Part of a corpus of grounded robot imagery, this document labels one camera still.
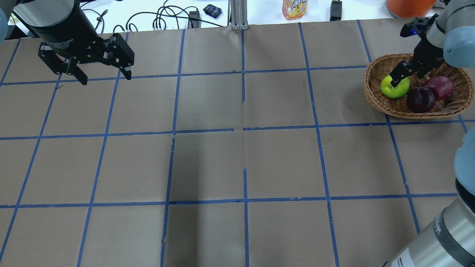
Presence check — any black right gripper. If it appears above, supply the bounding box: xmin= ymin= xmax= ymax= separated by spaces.
xmin=390 ymin=37 xmax=445 ymax=87

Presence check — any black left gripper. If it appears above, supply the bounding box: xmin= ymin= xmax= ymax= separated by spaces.
xmin=28 ymin=4 xmax=135 ymax=86

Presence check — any green apple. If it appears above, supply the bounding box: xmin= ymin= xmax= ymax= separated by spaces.
xmin=380 ymin=75 xmax=410 ymax=99

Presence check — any dark red apple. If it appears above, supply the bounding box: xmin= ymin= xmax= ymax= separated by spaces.
xmin=406 ymin=86 xmax=436 ymax=113

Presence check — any red apple with yellow patch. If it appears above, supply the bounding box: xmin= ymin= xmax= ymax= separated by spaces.
xmin=425 ymin=76 xmax=454 ymax=101

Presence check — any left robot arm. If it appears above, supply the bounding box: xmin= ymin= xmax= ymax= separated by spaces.
xmin=0 ymin=0 xmax=135 ymax=85

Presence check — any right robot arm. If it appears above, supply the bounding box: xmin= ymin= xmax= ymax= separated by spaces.
xmin=383 ymin=0 xmax=474 ymax=267

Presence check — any woven wicker basket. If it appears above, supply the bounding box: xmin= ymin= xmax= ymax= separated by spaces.
xmin=363 ymin=53 xmax=474 ymax=120

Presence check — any orange bucket with grey lid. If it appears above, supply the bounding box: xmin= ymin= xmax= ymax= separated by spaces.
xmin=386 ymin=0 xmax=436 ymax=17

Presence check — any black power adapter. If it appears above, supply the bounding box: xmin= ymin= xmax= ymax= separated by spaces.
xmin=329 ymin=0 xmax=343 ymax=21

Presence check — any yellow juice bottle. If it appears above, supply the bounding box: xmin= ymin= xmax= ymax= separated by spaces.
xmin=282 ymin=0 xmax=308 ymax=20

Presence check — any aluminium frame post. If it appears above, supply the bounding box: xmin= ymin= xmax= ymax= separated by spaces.
xmin=228 ymin=0 xmax=248 ymax=30

